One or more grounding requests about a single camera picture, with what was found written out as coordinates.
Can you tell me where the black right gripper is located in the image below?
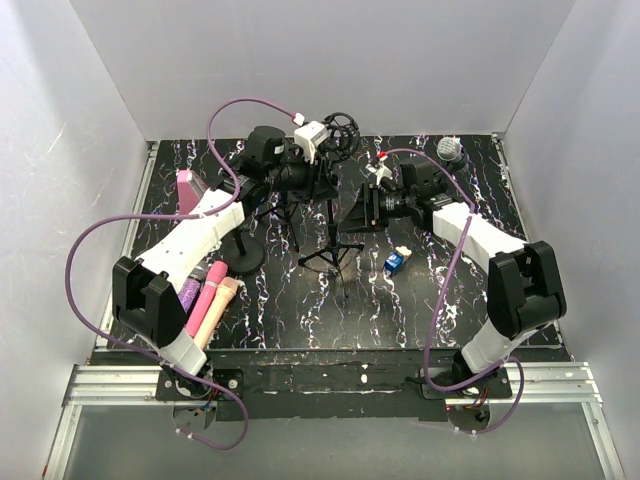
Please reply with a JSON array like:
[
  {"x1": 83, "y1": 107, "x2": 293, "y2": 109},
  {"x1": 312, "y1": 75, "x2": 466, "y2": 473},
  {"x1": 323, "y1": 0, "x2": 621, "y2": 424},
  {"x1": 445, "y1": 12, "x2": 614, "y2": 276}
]
[{"x1": 337, "y1": 181, "x2": 415, "y2": 233}]

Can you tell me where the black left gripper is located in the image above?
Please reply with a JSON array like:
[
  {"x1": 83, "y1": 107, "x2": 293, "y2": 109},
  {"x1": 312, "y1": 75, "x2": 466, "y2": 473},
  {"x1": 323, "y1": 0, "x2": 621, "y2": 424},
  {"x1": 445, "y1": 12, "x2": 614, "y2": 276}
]
[{"x1": 265, "y1": 148, "x2": 338, "y2": 205}]

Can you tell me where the black tripod mic stand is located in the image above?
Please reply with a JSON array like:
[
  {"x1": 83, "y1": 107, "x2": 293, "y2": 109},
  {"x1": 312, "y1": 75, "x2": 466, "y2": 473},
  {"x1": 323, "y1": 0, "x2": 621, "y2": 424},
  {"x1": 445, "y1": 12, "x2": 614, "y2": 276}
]
[{"x1": 255, "y1": 192, "x2": 300, "y2": 253}]

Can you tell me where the black round-base mic stand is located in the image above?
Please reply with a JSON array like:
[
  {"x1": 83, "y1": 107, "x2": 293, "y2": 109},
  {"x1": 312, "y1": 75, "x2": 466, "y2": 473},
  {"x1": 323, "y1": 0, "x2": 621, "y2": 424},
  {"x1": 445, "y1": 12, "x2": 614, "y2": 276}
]
[{"x1": 221, "y1": 229, "x2": 265, "y2": 276}]

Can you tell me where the pink toy microphone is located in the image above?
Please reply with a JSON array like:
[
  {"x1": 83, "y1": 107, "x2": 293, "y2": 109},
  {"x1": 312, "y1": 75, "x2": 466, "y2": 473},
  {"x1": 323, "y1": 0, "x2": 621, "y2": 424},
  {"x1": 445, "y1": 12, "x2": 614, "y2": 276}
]
[{"x1": 186, "y1": 261, "x2": 228, "y2": 337}]

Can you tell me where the peach toy microphone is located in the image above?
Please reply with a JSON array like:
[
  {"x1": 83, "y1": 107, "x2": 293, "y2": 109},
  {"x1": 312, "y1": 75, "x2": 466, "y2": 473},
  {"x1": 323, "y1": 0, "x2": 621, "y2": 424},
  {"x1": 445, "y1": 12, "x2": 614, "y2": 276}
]
[{"x1": 194, "y1": 277, "x2": 239, "y2": 350}]

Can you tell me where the purple glitter microphone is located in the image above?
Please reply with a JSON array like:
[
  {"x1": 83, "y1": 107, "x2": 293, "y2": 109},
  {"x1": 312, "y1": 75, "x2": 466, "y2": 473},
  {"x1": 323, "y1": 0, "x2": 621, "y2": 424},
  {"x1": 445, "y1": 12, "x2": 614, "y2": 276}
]
[{"x1": 178, "y1": 277, "x2": 201, "y2": 313}]

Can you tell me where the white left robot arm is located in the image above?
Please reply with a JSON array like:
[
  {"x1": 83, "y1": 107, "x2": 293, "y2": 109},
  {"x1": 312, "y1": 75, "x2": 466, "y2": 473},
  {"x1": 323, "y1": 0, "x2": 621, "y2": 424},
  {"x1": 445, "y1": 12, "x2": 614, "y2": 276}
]
[{"x1": 112, "y1": 121, "x2": 341, "y2": 400}]

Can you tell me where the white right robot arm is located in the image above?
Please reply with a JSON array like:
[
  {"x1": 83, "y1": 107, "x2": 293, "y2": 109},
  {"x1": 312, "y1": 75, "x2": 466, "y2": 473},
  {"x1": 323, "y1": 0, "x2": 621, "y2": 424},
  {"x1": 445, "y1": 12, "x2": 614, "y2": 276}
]
[{"x1": 339, "y1": 159, "x2": 567, "y2": 398}]

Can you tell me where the small silver-head microphone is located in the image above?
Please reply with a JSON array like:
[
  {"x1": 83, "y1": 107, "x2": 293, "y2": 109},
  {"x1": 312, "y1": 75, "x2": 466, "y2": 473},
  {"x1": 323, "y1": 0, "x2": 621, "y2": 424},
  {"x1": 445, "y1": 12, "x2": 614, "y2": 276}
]
[{"x1": 436, "y1": 136, "x2": 468, "y2": 172}]

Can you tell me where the blue and white connector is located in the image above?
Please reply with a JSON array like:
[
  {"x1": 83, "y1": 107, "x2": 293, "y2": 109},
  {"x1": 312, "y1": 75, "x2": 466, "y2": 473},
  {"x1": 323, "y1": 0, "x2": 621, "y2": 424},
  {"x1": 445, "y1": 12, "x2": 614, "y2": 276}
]
[{"x1": 383, "y1": 246, "x2": 412, "y2": 277}]

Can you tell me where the pink box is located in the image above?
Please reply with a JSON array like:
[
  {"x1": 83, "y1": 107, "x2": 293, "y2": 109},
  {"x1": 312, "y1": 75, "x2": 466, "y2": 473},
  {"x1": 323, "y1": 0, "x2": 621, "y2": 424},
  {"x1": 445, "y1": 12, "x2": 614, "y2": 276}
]
[{"x1": 176, "y1": 169, "x2": 208, "y2": 215}]

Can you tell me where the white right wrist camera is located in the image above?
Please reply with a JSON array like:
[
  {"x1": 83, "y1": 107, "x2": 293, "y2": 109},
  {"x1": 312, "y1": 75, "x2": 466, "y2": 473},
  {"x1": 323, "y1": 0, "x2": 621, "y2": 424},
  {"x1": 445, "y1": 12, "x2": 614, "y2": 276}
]
[{"x1": 366, "y1": 157, "x2": 393, "y2": 187}]

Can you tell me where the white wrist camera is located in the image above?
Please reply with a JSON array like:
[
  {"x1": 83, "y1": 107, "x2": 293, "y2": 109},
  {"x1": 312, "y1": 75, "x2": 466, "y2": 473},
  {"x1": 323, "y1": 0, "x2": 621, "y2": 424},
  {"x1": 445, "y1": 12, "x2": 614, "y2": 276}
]
[
  {"x1": 293, "y1": 121, "x2": 329, "y2": 165},
  {"x1": 366, "y1": 157, "x2": 393, "y2": 187}
]

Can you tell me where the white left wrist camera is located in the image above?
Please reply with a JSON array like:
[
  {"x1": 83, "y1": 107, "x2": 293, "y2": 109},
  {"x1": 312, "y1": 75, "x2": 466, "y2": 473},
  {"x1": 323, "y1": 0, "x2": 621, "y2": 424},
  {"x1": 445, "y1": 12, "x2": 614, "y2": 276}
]
[{"x1": 293, "y1": 121, "x2": 329, "y2": 165}]

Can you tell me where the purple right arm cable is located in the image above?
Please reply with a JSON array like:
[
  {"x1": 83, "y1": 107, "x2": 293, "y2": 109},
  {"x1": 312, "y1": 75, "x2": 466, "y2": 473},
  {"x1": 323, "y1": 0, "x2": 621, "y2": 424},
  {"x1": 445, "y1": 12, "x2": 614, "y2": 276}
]
[{"x1": 375, "y1": 148, "x2": 524, "y2": 435}]

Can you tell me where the aluminium rail frame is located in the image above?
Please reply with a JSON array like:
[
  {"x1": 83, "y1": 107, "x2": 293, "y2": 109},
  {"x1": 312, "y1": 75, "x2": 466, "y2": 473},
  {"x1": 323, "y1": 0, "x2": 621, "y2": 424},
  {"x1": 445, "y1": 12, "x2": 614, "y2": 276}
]
[{"x1": 41, "y1": 134, "x2": 626, "y2": 480}]

